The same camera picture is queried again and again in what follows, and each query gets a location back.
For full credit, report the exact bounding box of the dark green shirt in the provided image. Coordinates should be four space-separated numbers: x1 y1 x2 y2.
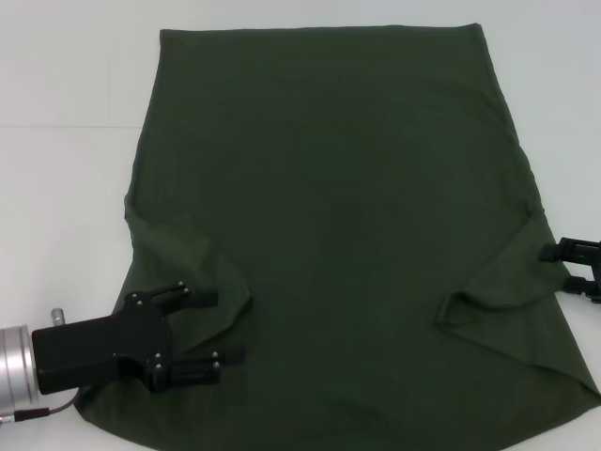
76 22 601 451

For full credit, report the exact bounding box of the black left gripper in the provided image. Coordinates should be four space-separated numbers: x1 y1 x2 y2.
30 280 249 396

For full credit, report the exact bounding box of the dark left arm cable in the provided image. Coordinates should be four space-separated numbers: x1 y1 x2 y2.
0 388 85 428

